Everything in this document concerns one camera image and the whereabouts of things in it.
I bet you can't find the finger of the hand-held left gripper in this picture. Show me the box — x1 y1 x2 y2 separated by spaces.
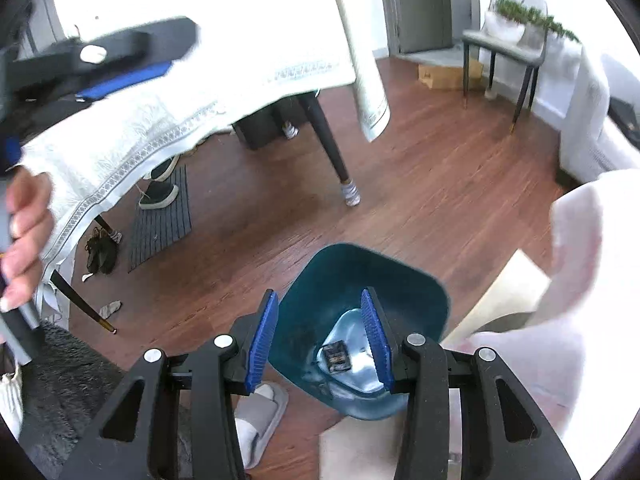
0 16 202 103
0 99 95 173

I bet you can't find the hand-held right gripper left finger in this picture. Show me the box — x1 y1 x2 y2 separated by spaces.
59 289 280 480

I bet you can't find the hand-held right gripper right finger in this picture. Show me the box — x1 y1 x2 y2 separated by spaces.
360 287 583 480

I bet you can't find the teal trash bin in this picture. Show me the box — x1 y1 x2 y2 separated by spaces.
267 242 451 421

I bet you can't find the person's left hand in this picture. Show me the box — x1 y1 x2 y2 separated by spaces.
0 171 55 312

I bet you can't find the clear plastic liner bag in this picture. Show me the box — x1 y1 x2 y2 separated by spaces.
314 307 397 397

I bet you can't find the small black packet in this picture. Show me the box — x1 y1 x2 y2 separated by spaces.
322 340 351 374

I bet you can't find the white cloth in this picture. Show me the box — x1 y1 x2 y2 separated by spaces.
0 359 24 442

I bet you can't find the black table leg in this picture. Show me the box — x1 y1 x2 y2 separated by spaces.
299 91 362 207
94 214 124 247
50 269 119 336

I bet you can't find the grey slipper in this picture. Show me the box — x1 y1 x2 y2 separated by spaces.
234 381 290 471

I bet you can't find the grey shaggy rug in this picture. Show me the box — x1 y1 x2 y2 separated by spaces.
19 320 193 480

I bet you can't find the dark sneaker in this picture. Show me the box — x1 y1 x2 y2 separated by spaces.
138 182 180 211
149 154 182 183

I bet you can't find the pair of black shoes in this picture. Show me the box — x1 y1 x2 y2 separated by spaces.
82 227 119 275

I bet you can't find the black box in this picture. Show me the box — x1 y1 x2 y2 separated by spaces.
232 94 312 152

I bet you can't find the black ribbed floor mat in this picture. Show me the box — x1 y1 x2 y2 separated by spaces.
127 164 194 274

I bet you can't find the pink printed tablecloth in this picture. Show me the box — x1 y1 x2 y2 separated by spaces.
447 167 640 466

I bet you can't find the cardboard box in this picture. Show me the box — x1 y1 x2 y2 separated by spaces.
417 57 485 91

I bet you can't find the grey armchair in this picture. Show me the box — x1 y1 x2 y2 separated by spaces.
556 44 640 184

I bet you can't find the grey door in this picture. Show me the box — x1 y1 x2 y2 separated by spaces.
376 0 481 56

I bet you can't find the grey dining chair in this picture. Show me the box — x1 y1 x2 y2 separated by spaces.
461 0 549 134

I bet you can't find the black bag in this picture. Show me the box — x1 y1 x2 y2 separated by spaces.
607 97 640 144

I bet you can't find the potted green plant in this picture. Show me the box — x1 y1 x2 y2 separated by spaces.
482 0 582 46

